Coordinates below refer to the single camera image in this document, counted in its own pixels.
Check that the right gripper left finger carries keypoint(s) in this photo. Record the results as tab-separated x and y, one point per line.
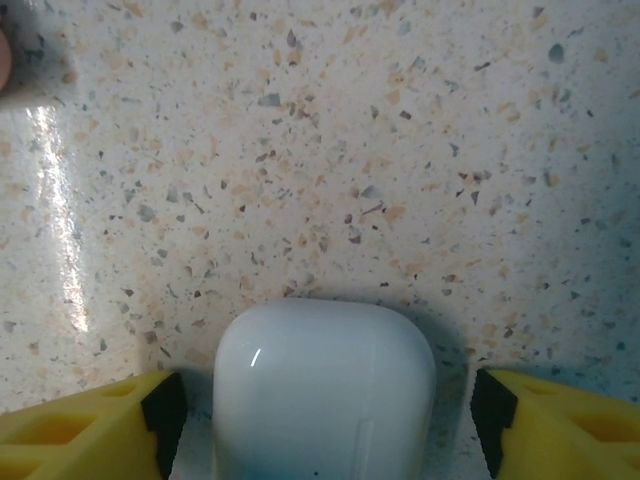
75	430

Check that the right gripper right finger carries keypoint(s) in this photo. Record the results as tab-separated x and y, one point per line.
575	430

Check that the white earbud case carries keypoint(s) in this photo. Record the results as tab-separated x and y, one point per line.
320	390

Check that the pink earbud charging case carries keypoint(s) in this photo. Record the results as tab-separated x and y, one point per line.
4	60

